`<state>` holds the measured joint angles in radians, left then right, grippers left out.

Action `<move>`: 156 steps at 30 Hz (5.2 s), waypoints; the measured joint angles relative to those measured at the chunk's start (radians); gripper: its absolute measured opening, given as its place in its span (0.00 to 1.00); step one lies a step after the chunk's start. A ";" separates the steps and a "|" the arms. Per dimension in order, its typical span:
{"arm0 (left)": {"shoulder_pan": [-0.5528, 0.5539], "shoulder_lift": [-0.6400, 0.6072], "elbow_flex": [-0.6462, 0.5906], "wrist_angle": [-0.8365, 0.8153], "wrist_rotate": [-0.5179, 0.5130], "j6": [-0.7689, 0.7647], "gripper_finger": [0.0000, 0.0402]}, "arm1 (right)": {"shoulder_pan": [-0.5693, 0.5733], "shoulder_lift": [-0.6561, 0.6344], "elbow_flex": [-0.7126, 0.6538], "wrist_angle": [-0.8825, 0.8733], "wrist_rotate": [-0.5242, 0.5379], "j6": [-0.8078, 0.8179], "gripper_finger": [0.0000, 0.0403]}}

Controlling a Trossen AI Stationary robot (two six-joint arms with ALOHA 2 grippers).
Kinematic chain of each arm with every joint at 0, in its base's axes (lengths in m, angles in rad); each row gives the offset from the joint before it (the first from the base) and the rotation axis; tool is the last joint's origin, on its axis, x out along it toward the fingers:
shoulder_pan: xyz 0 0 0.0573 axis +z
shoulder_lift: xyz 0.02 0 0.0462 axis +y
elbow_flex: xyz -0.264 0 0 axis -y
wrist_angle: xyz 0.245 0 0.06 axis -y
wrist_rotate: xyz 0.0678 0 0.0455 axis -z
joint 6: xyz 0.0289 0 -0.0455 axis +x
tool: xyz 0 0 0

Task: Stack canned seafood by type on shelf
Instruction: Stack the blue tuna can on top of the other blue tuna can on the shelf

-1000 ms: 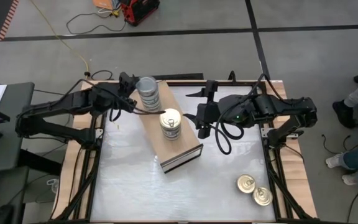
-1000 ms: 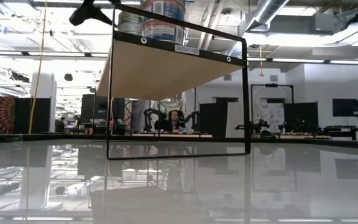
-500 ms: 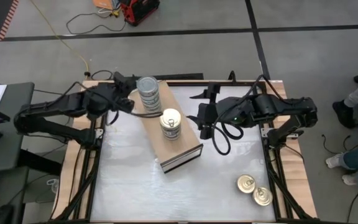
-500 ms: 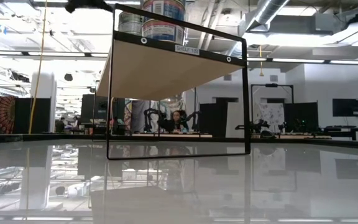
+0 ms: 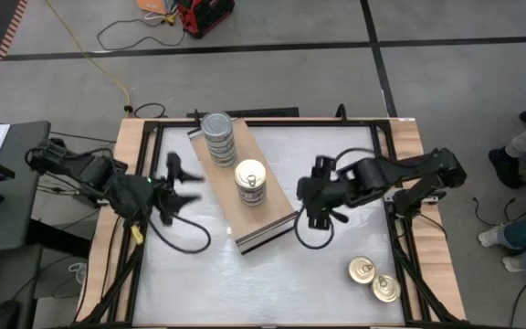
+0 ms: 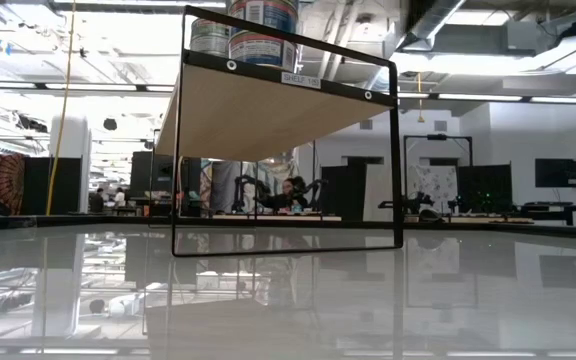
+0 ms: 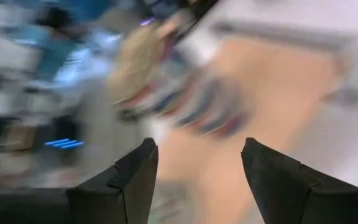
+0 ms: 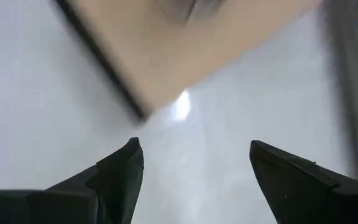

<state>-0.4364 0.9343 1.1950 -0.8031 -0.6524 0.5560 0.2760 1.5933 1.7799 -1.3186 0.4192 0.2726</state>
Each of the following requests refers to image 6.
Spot black gantry frame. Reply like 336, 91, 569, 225
403, 133, 474, 201

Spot ceiling light strip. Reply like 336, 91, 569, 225
436, 92, 525, 103

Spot yellow power cable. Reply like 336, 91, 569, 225
44, 0, 78, 217

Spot black aluminium table frame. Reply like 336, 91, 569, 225
0, 212, 576, 240

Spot green label can silver lid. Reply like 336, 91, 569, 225
190, 17, 231, 51

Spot black partition panel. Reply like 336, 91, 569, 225
456, 163, 514, 215
130, 151, 175, 217
22, 157, 83, 216

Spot silver ventilation duct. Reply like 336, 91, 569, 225
397, 0, 469, 51

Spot white patterned sheet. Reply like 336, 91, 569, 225
407, 164, 459, 202

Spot black wall monitor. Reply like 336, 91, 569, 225
534, 158, 576, 189

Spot black desk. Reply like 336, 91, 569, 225
519, 200, 576, 227

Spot background wooden table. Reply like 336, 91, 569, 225
211, 213, 343, 223

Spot black cabinet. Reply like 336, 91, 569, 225
320, 156, 369, 224

